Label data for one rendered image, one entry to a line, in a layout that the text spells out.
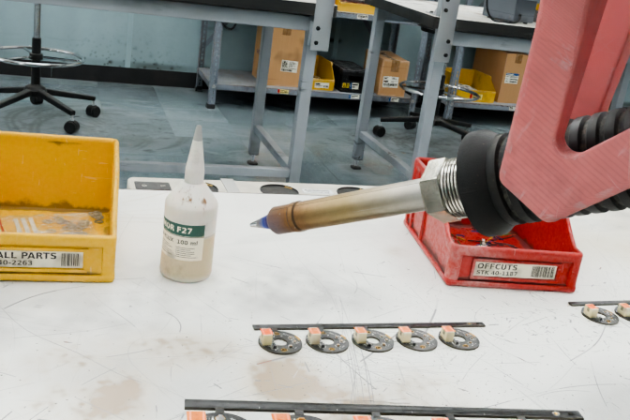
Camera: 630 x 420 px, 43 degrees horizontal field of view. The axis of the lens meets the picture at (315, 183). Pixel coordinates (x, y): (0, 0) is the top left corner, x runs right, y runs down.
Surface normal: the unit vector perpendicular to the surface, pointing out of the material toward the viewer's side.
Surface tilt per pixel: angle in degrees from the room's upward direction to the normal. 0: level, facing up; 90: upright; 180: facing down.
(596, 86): 87
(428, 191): 91
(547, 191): 99
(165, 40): 90
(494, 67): 91
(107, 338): 0
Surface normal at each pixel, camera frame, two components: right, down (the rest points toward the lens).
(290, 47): 0.29, 0.33
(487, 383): 0.14, -0.94
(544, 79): -0.66, 0.29
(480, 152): 0.00, -0.58
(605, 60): -0.56, 0.13
